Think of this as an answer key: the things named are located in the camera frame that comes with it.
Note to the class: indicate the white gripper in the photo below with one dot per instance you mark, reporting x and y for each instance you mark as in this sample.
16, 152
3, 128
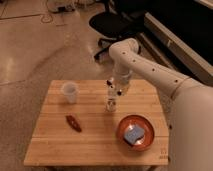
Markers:
121, 82

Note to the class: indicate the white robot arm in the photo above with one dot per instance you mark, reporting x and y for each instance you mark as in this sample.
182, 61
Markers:
191, 134

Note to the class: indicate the clear plastic bottle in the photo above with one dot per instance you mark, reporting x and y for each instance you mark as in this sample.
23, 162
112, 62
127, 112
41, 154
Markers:
111, 102

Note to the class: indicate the orange round bowl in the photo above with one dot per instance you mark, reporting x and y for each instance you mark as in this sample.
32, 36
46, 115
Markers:
143, 143

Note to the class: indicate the white plastic cup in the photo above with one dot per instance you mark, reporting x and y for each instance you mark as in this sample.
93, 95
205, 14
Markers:
70, 91

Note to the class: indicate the wooden table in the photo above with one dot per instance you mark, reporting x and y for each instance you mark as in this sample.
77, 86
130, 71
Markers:
55, 143

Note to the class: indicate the blue sponge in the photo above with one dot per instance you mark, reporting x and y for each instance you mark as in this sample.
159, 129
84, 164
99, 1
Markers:
133, 133

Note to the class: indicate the black office chair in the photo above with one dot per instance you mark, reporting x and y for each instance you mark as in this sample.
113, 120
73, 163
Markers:
121, 19

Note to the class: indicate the dark desk with light edge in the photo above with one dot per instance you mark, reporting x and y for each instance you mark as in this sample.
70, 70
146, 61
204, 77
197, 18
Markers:
185, 29

